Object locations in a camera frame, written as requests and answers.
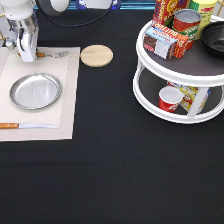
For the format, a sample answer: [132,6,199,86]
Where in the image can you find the yellow cylindrical canister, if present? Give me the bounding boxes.
[189,0,217,40]

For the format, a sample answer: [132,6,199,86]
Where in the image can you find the red tomato soup can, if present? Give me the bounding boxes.
[172,9,201,50]

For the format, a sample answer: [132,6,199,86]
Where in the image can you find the round wooden coaster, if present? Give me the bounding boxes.
[80,45,113,67]

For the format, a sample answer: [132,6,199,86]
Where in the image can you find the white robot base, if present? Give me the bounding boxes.
[76,0,121,9]

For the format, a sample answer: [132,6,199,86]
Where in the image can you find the wooden-handled fork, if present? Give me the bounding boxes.
[18,50,70,59]

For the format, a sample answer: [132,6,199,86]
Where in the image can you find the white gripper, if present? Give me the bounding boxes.
[4,25,40,63]

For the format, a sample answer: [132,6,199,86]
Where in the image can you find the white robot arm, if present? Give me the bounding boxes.
[0,0,70,62]

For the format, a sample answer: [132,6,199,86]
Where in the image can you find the chocolate cake mix box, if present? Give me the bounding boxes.
[143,23,188,60]

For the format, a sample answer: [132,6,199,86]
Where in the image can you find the round silver metal plate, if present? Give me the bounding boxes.
[10,73,62,110]

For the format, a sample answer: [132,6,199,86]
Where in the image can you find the white two-tier turntable rack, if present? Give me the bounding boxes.
[133,21,224,124]

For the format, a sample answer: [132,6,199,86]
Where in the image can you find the beige woven placemat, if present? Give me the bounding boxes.
[0,47,80,142]

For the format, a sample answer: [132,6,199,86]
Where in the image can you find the wooden-handled knife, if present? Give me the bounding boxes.
[0,123,57,129]

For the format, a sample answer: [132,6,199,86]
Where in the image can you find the black bowl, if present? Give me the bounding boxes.
[201,21,224,59]

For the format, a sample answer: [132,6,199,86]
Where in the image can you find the yellow box on lower shelf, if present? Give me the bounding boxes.
[167,82,210,113]

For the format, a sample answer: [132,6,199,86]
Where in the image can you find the red and yellow box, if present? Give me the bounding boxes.
[153,0,189,25]

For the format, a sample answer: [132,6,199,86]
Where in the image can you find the small red cup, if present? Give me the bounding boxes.
[159,86,184,112]

